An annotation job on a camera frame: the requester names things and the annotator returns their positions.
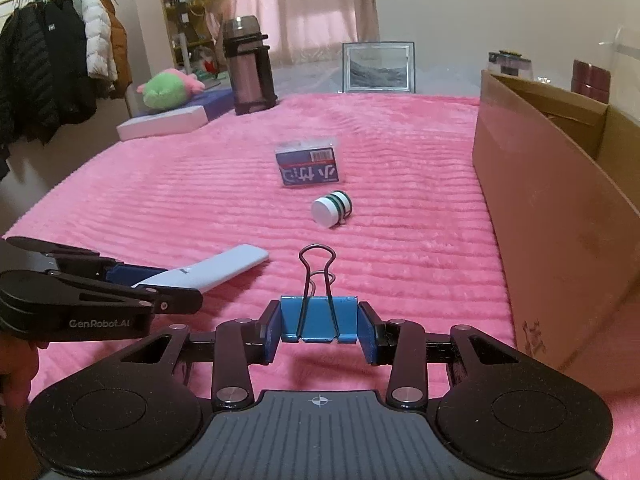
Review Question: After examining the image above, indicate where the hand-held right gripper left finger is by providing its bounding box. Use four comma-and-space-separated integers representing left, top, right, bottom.
120, 300, 281, 411

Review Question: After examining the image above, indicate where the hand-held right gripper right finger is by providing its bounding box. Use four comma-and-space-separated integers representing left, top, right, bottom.
357, 302, 521, 411

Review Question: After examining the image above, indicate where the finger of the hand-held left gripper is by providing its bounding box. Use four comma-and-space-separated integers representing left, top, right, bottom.
50, 271, 204, 314
7, 236, 168, 287

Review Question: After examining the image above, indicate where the blue binder clip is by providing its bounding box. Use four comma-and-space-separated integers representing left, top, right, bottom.
280, 245, 360, 345

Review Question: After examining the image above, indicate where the white remote control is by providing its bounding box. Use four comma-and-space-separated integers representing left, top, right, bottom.
131, 244, 271, 295

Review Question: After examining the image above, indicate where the cardboard box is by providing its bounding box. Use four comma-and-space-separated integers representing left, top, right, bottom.
472, 70, 640, 396

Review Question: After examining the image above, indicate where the person's left hand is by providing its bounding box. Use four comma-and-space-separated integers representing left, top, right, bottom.
0, 332, 40, 408

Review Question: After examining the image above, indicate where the white roll with green bands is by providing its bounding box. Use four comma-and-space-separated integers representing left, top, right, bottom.
311, 191, 353, 228

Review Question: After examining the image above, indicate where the white flat box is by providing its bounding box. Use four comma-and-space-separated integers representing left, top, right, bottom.
116, 105, 208, 142

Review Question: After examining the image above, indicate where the blue clear plastic box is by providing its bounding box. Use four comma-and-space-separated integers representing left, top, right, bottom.
275, 137, 343, 188

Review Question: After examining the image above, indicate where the pink fluffy blanket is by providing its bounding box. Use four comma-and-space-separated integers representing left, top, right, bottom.
0, 91, 640, 480

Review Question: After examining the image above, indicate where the green plush toy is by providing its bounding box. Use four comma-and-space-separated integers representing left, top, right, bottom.
137, 71, 206, 113

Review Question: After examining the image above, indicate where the purple book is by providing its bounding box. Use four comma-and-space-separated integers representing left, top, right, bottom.
187, 85, 236, 122

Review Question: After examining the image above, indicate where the brown jacket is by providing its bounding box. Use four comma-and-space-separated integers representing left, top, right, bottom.
85, 0, 133, 98

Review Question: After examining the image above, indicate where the black jacket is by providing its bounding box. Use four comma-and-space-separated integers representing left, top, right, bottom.
0, 0, 98, 181

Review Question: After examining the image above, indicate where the white puffer jacket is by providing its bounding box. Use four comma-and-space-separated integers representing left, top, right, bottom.
70, 0, 118, 81

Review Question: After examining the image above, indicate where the framed picture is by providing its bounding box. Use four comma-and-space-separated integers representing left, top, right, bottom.
342, 41, 416, 95

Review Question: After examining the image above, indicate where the bookshelf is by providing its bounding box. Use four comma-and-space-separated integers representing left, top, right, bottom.
155, 0, 226, 78

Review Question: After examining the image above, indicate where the glass jar with dark lid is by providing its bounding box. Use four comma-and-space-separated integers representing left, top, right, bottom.
487, 49, 536, 81

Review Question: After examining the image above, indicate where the pink curtain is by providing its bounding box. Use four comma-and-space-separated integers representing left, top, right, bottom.
205, 0, 381, 68

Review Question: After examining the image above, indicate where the maroon container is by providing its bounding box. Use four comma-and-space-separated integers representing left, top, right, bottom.
571, 59, 612, 103

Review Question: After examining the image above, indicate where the steel thermos with black handle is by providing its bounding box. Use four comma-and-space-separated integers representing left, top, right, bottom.
220, 16, 278, 116

